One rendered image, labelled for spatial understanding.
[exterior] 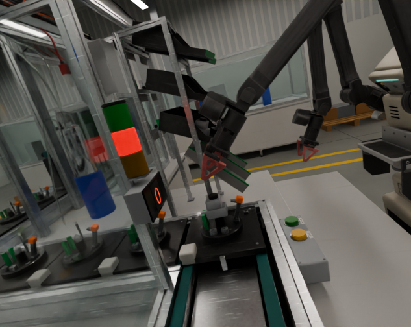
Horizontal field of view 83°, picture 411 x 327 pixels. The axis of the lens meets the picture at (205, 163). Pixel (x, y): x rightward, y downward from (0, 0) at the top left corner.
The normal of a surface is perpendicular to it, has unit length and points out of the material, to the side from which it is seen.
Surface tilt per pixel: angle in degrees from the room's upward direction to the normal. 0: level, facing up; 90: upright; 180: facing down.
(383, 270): 0
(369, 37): 90
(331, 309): 0
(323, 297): 0
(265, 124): 90
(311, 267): 90
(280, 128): 90
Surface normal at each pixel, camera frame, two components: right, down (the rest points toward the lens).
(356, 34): -0.15, 0.31
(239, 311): -0.25, -0.93
